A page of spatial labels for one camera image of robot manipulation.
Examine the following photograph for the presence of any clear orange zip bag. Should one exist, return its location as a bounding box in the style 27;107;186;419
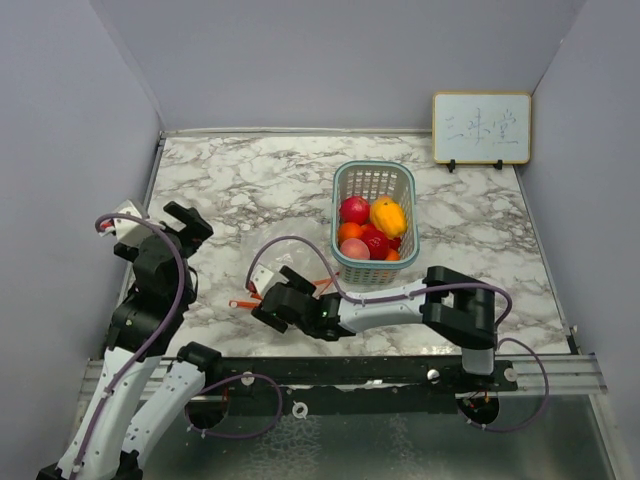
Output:
249;239;334;305

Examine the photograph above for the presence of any aluminium frame rail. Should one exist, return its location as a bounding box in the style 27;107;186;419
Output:
78;354;608;402

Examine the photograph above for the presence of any white whiteboard wooden frame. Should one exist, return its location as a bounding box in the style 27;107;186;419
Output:
432;91;532;170

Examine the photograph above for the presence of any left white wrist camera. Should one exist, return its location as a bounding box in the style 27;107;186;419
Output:
99;199;151;247

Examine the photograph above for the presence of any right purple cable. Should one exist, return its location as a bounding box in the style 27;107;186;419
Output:
245;234;550;434

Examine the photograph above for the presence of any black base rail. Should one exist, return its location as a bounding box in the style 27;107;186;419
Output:
187;355;517;427

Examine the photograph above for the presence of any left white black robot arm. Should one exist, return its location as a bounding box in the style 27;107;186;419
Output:
38;200;221;479

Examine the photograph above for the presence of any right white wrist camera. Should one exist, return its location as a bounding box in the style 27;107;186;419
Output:
247;263;276;297

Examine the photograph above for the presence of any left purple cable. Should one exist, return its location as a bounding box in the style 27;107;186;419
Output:
72;212;284;471

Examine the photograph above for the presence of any red apple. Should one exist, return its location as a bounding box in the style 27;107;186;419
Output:
339;196;370;225

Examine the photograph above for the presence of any pink peach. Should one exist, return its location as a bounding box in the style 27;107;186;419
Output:
340;238;370;260

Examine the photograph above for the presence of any teal white plastic basket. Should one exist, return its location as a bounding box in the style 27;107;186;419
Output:
330;161;420;286

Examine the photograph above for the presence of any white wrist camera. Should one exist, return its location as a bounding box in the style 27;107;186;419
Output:
247;263;276;297
99;199;151;247

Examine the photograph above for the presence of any yellow bell pepper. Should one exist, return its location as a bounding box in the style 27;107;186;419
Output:
370;196;408;239

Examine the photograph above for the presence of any red bell pepper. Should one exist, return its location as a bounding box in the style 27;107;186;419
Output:
360;224;401;261

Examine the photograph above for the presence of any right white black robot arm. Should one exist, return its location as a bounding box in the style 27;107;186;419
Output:
249;265;498;391

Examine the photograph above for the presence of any purple cable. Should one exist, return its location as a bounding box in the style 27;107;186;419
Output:
245;234;550;434
72;212;284;471

